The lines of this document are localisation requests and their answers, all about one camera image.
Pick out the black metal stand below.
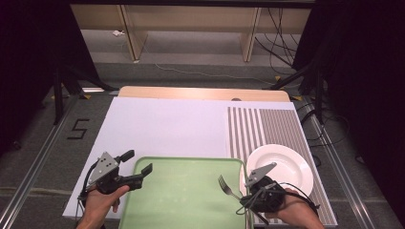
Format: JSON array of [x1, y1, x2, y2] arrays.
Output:
[[52, 63, 118, 125], [262, 60, 326, 125]]

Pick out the person's left hand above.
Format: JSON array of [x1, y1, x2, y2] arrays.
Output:
[[83, 185, 131, 223]]

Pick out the striped grey white placemat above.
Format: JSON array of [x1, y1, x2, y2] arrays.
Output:
[[226, 106, 338, 227]]

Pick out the white round plate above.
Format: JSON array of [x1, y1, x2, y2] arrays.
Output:
[[239, 143, 314, 199]]

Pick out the left hand-held gripper cable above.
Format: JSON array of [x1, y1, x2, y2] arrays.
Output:
[[75, 160, 98, 220]]

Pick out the white floor cable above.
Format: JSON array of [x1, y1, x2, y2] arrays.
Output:
[[141, 44, 275, 87]]

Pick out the white board sheet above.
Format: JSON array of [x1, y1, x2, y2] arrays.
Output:
[[62, 96, 299, 220]]

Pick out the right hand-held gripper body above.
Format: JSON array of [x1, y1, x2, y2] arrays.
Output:
[[244, 161, 287, 215]]

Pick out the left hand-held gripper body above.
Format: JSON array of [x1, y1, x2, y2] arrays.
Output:
[[85, 152, 144, 196]]

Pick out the hand-held gripper cable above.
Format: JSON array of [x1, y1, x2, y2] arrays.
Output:
[[75, 160, 98, 220], [236, 181, 320, 225]]

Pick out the black hanging cables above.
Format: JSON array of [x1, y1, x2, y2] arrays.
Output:
[[254, 8, 300, 68]]

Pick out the aluminium floor rail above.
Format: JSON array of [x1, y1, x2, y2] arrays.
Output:
[[0, 94, 80, 229], [299, 98, 376, 229]]

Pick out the wooden shelf unit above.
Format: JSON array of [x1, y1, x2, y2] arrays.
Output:
[[70, 4, 312, 63]]

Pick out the green plastic tray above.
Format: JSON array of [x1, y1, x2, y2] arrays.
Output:
[[117, 156, 255, 229]]

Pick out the person's right hand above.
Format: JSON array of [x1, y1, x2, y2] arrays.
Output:
[[266, 188, 320, 229]]

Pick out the right hand-held gripper cable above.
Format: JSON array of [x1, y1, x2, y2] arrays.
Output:
[[236, 181, 320, 225]]

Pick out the black curtain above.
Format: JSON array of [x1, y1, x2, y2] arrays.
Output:
[[290, 0, 405, 220], [0, 0, 99, 156]]

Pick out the silver fork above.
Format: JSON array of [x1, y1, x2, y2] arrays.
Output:
[[217, 174, 243, 202]]

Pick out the black floor cable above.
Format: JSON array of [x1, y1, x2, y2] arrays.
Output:
[[300, 101, 352, 151]]

